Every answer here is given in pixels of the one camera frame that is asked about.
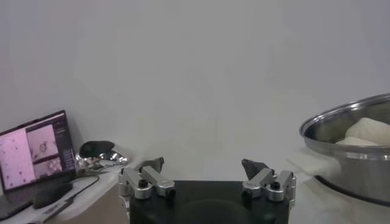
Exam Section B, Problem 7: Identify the stainless steel steamer basket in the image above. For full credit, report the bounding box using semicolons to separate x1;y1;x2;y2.
299;93;390;208

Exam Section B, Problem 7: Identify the black computer mouse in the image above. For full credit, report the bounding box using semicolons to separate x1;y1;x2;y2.
32;182;74;209

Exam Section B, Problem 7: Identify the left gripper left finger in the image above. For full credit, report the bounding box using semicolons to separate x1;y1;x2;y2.
118;156;177;200

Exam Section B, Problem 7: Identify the shiny chrome rounded object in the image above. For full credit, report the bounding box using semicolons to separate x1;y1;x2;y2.
75;140;129;177

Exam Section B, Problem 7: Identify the steel steamer pot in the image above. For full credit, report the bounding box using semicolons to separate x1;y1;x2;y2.
286;148;390;211

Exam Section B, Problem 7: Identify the small black usb hub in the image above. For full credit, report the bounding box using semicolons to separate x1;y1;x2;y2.
26;194;77;224

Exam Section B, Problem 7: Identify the black laptop beside chrome object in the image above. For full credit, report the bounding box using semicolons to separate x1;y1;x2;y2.
0;110;77;222

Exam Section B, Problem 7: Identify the thin black hub cable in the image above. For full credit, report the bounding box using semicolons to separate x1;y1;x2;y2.
71;175;101;201

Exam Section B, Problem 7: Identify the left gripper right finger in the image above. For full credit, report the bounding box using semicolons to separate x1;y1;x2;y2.
241;158;297;202

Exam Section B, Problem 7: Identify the white side table with mouse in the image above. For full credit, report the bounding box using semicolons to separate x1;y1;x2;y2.
0;164;144;224

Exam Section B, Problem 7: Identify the white steamed baozi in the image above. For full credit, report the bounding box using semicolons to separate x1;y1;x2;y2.
346;117;390;146

